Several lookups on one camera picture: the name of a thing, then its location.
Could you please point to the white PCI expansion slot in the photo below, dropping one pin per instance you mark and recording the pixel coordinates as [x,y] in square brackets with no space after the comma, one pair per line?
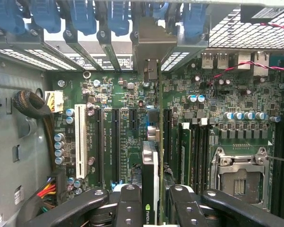
[81,142]

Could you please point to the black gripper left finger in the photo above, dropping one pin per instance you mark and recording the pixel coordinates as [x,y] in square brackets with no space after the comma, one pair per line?
[129,208]

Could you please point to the CPU socket locking lever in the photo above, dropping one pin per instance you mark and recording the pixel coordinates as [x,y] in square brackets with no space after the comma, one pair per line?
[281,160]

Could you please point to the short black expansion slot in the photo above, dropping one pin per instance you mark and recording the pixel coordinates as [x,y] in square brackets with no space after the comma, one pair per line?
[133,118]

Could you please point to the CPU socket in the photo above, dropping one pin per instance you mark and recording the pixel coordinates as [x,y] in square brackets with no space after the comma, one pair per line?
[239,182]

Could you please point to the white power connector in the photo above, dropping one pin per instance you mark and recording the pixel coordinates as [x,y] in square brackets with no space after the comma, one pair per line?
[56,99]

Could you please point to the green motherboard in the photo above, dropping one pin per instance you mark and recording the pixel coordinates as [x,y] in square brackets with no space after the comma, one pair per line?
[251,94]

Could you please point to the open black PC case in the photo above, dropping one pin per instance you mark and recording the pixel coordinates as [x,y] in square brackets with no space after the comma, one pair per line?
[14,142]

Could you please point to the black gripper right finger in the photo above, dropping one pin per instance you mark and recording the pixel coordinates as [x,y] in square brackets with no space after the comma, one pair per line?
[187,208]

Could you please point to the blue card retention latch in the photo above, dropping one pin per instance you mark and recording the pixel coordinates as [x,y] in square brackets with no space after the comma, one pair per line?
[118,16]
[46,14]
[161,8]
[82,16]
[7,14]
[194,21]

